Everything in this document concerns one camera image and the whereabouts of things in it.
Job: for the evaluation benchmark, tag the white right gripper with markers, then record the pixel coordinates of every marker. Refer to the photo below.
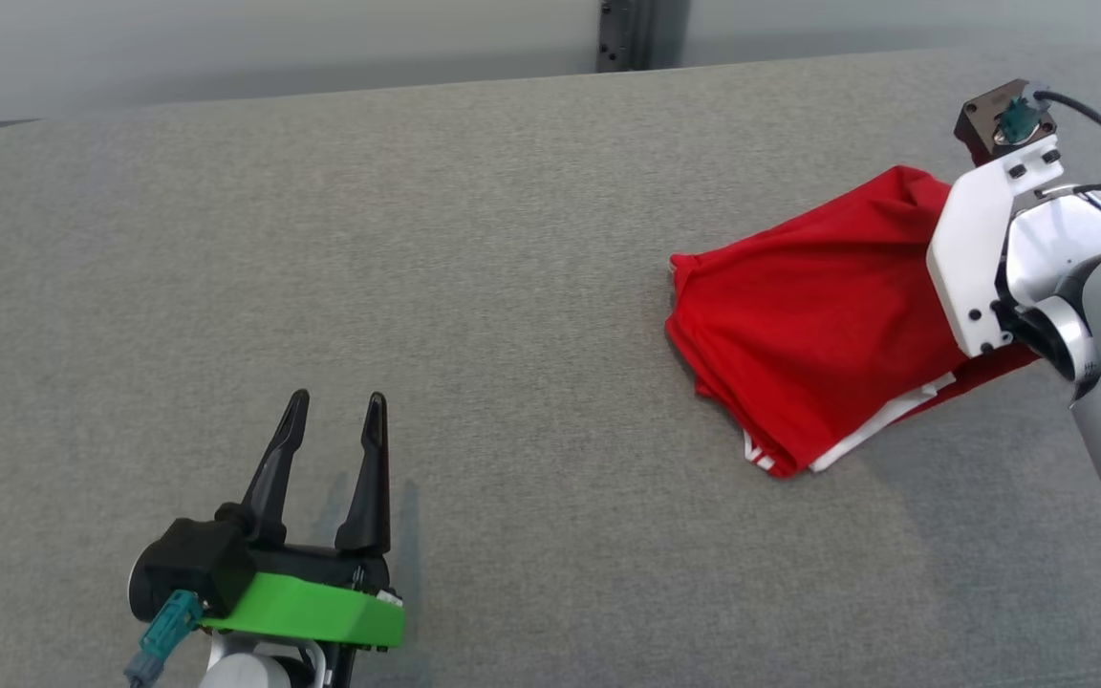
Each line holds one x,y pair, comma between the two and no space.
971,248

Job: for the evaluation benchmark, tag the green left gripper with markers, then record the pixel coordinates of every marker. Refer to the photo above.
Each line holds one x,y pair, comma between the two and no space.
321,612

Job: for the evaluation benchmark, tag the red white basketball jersey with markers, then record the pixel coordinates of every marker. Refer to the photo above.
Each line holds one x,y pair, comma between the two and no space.
799,325

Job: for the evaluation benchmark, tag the grey fabric sofa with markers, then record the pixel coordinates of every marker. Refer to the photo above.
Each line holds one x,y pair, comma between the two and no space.
417,287

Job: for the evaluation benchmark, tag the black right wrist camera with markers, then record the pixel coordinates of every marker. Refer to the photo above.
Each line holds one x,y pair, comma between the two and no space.
985,119

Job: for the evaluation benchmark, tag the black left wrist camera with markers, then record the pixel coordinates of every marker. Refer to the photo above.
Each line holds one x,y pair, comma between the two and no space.
192,569

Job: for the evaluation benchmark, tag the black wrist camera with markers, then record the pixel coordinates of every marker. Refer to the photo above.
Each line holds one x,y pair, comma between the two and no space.
192,569
985,119

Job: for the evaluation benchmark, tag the grey metal partition post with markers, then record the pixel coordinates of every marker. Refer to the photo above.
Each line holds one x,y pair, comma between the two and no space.
641,33

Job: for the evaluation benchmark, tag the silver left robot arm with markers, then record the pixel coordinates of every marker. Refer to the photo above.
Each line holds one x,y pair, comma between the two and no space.
245,674

